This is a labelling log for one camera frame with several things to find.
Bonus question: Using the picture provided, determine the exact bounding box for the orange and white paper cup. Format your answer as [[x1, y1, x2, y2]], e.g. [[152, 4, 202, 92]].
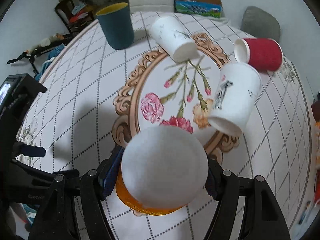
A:
[[116, 125, 208, 216]]

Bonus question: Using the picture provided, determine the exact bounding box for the small white printed paper cup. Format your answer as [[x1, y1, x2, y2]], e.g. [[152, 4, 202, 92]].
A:
[[208, 63, 261, 137]]

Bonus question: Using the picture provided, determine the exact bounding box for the red ribbed paper cup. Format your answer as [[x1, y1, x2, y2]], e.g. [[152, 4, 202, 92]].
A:
[[234, 38, 283, 72]]

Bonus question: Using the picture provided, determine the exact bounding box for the tall white paper cup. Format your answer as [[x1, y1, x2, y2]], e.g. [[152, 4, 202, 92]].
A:
[[149, 15, 198, 63]]

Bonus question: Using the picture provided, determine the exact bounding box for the teal cup yellow inside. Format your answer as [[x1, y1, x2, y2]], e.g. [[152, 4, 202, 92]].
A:
[[96, 2, 135, 50]]

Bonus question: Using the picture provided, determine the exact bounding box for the white patterned tablecloth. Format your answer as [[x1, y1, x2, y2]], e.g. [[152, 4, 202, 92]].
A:
[[19, 12, 315, 235]]

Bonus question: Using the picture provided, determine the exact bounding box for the black chair with clutter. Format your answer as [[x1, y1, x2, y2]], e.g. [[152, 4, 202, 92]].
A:
[[54, 0, 97, 37]]

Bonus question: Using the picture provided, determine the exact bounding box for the grey cushioned chair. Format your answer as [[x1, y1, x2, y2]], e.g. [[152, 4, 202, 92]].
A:
[[240, 6, 281, 42]]

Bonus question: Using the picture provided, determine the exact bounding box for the cardboard box blue green print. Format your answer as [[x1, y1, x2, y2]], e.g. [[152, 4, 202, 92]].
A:
[[175, 0, 223, 18]]

